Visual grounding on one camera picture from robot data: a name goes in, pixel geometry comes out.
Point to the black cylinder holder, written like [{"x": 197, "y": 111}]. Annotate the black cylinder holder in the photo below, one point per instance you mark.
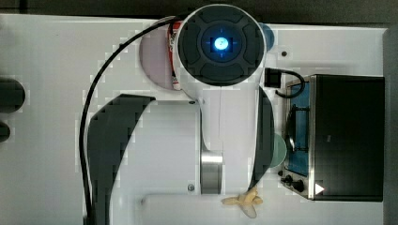
[{"x": 12, "y": 95}]

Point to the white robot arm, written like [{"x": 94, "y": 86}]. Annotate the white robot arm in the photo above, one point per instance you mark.
[{"x": 219, "y": 59}]

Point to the black toaster oven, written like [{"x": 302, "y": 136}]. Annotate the black toaster oven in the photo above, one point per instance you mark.
[{"x": 334, "y": 136}]

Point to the green mug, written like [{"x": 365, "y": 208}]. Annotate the green mug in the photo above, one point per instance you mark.
[{"x": 279, "y": 152}]

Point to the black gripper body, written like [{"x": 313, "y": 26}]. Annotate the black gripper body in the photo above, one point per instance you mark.
[{"x": 272, "y": 78}]

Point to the peeled banana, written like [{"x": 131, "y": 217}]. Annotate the peeled banana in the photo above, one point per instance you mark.
[{"x": 246, "y": 202}]

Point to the small black cylinder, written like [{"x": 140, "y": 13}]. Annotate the small black cylinder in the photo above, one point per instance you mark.
[{"x": 4, "y": 132}]

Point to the blue bowl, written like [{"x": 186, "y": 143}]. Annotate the blue bowl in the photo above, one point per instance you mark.
[{"x": 269, "y": 35}]

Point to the red ketchup bottle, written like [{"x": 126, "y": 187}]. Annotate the red ketchup bottle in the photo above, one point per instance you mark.
[{"x": 171, "y": 37}]

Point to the grey round plate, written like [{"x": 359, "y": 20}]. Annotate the grey round plate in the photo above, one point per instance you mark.
[{"x": 154, "y": 57}]

